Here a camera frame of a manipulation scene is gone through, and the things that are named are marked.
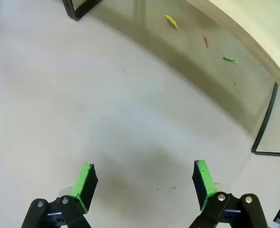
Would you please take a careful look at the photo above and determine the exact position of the right gripper green-padded left finger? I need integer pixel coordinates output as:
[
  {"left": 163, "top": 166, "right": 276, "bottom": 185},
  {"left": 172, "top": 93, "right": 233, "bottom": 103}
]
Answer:
[{"left": 21, "top": 163, "right": 99, "bottom": 228}]

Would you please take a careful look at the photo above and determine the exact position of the right gripper green-padded right finger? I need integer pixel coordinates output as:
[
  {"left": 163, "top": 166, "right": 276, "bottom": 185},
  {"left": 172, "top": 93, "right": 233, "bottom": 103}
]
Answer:
[{"left": 188, "top": 159, "right": 269, "bottom": 228}]

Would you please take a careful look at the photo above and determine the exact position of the yellow paper scrap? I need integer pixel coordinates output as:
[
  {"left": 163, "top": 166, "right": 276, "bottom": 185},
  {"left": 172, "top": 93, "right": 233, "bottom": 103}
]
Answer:
[{"left": 165, "top": 14, "right": 179, "bottom": 30}]

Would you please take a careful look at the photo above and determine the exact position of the wooden two-tier shelf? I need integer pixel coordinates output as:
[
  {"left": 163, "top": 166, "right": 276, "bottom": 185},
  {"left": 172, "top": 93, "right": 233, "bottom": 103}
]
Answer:
[{"left": 61, "top": 0, "right": 280, "bottom": 157}]

